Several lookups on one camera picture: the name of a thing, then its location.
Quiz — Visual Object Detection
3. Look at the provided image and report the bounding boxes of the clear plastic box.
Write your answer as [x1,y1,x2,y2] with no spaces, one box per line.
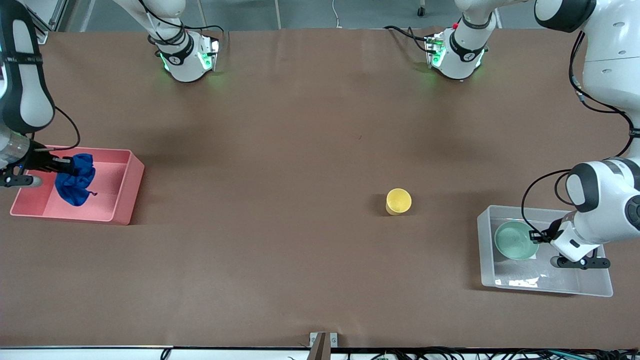
[476,205,614,298]

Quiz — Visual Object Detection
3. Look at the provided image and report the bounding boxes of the black left base cable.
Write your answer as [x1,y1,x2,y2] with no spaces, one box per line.
[384,25,433,53]

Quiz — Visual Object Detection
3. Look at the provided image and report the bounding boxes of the aluminium frame profile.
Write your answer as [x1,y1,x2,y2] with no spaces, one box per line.
[22,0,68,46]

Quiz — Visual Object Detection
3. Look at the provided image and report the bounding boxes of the metal table bracket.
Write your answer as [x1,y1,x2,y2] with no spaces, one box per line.
[309,332,339,360]

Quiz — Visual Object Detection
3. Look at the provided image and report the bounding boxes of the pink plastic box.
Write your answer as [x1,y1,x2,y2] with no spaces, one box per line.
[10,145,146,226]

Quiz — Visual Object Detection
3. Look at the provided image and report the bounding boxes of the black cable bundle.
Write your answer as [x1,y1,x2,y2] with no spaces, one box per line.
[345,346,640,360]

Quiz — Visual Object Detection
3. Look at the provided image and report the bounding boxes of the black right base cable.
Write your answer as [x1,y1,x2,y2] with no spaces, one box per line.
[137,0,226,51]

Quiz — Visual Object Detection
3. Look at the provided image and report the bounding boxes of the brown paper table cover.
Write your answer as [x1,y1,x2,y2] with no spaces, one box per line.
[0,25,640,349]

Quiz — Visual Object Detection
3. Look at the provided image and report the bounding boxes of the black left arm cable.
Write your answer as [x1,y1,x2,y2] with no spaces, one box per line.
[520,30,640,236]

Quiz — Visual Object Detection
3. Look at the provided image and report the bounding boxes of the blue cloth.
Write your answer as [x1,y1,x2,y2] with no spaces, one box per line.
[54,153,97,207]

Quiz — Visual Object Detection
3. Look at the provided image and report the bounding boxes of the black base cable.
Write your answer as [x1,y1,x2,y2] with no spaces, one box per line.
[137,0,226,51]
[384,25,433,53]

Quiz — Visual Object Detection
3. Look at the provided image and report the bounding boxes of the green plastic bowl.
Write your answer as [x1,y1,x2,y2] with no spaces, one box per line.
[494,220,540,261]

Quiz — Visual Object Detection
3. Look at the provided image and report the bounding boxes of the yellow plastic cup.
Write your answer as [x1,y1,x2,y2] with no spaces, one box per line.
[385,188,413,216]

